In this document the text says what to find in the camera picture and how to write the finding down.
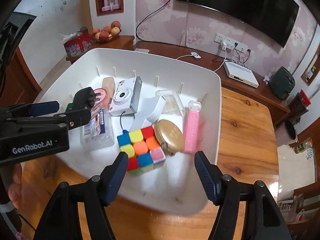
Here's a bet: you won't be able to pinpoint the beige rectangular block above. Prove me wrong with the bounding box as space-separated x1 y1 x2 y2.
102 77 116 94

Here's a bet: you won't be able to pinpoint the printed gift box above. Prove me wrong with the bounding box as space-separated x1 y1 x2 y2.
63 34 93 57

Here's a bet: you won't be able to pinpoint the black television cable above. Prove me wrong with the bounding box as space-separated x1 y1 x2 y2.
136 0 179 42

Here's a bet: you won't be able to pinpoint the green bottle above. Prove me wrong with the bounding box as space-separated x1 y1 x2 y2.
294 142 313 154

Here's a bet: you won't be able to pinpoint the black plug adapter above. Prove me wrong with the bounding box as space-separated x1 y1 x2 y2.
66 87 95 112

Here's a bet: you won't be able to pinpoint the wooden door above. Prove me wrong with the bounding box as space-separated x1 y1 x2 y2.
0 47 42 105

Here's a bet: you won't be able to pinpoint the pale pink trash bin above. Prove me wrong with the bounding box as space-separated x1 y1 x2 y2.
274 119 298 147

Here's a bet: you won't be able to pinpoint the person's left hand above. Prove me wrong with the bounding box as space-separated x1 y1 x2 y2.
7 164 25 208

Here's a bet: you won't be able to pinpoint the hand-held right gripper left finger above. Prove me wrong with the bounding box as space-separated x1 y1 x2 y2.
32 151 129 240

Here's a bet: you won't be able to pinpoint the clear box with blue label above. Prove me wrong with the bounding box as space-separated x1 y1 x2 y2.
80 109 116 152

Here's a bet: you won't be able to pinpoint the colourful puzzle cube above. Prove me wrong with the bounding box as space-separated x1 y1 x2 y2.
117 126 166 177

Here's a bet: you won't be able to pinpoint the dark fruit bowl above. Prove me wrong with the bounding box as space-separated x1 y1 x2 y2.
94 34 122 43

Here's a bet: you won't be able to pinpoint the gold oval compact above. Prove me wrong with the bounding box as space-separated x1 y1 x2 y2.
153 120 185 157

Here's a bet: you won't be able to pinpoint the pink tape roll pack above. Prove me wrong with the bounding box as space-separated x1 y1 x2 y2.
89 88 111 120

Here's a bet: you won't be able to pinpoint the white router box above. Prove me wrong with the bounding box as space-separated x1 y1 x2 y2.
223 61 259 88

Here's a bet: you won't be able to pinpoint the pink and white tube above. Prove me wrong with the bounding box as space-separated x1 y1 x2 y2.
184 100 202 154

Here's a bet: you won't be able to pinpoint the clear plastic bag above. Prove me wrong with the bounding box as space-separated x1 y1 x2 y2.
59 31 83 42

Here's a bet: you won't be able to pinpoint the long wooden console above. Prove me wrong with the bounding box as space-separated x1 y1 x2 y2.
134 41 292 128

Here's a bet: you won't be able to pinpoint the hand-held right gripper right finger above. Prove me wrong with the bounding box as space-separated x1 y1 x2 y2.
194 151 292 240

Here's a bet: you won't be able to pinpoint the white wall socket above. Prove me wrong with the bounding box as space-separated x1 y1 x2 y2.
215 33 248 53

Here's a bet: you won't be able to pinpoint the white plastic bin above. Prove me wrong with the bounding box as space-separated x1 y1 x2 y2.
41 48 222 217

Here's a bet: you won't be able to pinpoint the black flat television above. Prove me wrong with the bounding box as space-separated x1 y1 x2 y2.
176 0 300 48

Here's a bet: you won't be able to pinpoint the clear box with cartoon stickers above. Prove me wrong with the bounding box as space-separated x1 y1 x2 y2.
155 89 187 117

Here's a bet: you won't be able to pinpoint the cardboard boxes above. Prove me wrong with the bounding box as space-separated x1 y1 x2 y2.
277 187 320 230

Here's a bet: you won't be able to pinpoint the white cable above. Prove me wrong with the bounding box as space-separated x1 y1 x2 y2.
176 47 228 72

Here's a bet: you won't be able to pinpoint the wooden wall frame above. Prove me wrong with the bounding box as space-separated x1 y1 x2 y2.
301 55 320 86

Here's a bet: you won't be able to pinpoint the white compact camera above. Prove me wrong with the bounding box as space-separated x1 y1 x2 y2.
109 76 143 134

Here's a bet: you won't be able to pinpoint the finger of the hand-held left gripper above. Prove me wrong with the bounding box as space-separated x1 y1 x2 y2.
0 101 60 120
10 108 92 130

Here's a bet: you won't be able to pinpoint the black speaker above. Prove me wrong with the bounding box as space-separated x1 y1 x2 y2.
269 66 296 100

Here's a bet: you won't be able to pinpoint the red and black appliance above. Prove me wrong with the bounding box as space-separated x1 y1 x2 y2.
295 90 312 115

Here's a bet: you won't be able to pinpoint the bowl of peaches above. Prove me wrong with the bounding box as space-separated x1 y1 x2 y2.
92 21 122 40

